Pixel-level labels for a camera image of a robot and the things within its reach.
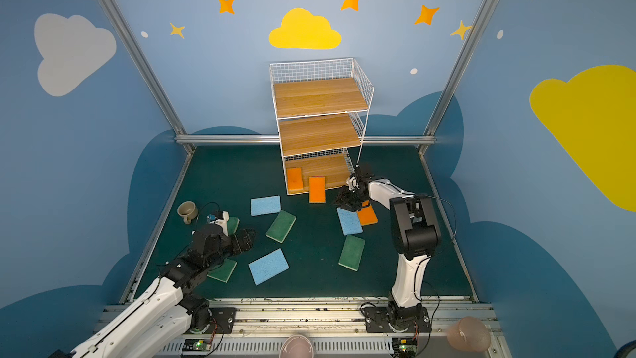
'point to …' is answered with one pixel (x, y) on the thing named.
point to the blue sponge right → (349, 222)
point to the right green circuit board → (404, 346)
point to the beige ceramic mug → (188, 210)
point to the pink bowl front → (296, 346)
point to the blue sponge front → (268, 266)
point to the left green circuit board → (195, 345)
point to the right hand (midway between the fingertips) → (339, 199)
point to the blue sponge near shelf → (265, 205)
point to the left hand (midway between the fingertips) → (246, 231)
